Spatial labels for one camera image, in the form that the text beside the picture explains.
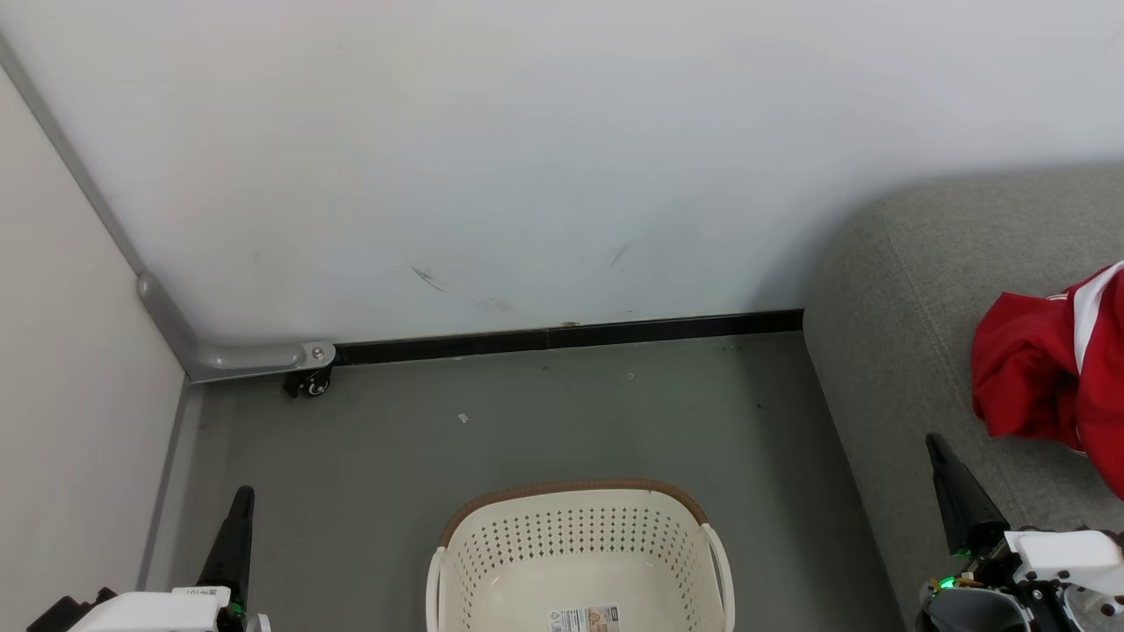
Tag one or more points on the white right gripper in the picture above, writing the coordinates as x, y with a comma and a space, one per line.
1071, 549

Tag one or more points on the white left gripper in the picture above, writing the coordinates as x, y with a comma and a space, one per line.
149, 614

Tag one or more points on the red garment broad white stripe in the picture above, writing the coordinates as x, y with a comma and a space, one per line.
1027, 369

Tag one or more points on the cream plastic basket brown rim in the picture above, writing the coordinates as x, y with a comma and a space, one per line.
571, 527

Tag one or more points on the grey fabric sofa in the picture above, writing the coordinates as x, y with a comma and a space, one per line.
896, 351

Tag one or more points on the small black caster wheel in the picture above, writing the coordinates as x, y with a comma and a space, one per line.
309, 384

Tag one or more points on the paper label sticker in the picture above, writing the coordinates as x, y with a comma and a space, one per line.
584, 620

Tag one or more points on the black baseboard strip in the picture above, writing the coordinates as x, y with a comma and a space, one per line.
615, 333

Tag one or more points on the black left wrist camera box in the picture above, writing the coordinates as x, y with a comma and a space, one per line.
61, 614

